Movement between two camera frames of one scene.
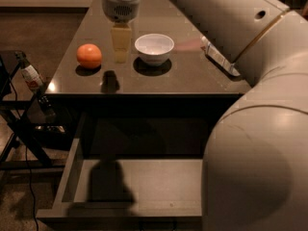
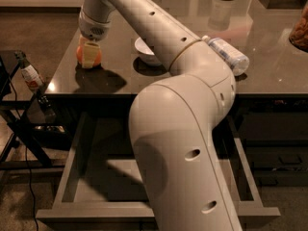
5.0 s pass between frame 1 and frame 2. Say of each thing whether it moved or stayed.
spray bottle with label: stayed
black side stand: stayed
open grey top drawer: stayed
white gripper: moved
